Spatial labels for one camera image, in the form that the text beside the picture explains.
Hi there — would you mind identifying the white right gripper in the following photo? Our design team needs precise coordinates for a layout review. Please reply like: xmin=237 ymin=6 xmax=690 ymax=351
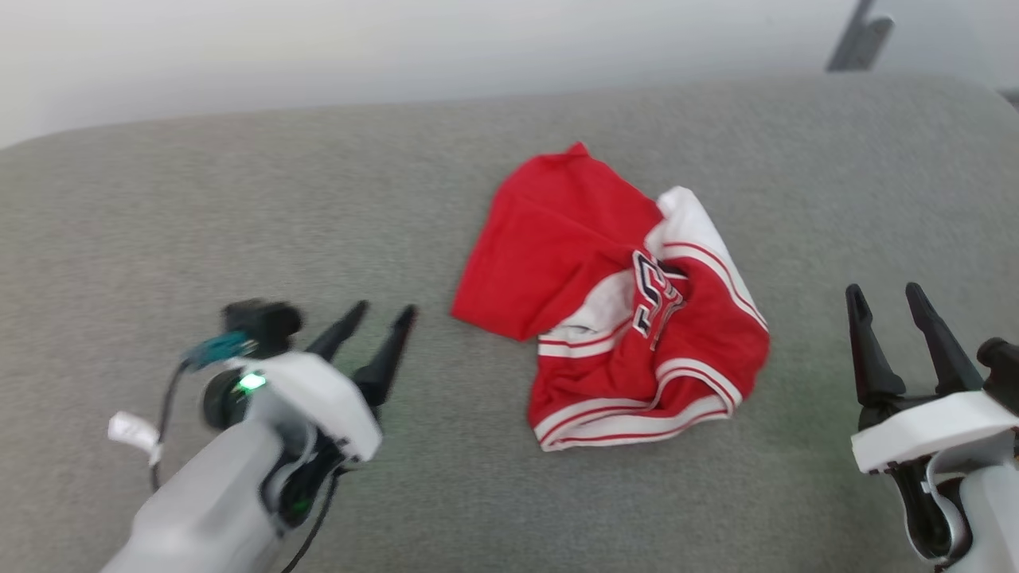
xmin=845 ymin=282 xmax=1019 ymax=476

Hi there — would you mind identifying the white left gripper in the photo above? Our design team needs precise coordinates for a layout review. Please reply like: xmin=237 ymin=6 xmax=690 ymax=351
xmin=229 ymin=300 xmax=420 ymax=470

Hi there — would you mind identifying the red and white garment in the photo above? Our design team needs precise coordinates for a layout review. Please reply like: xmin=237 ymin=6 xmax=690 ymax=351
xmin=451 ymin=142 xmax=771 ymax=453

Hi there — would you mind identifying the dark grey metal stand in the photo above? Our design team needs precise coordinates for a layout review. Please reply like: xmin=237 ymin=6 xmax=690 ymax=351
xmin=826 ymin=0 xmax=896 ymax=73

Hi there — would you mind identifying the black cable with teal plug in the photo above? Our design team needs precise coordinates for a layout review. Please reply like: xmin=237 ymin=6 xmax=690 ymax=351
xmin=150 ymin=332 xmax=257 ymax=490

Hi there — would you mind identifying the white cable label tag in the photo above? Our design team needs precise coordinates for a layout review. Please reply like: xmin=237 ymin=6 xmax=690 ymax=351
xmin=107 ymin=411 xmax=165 ymax=467

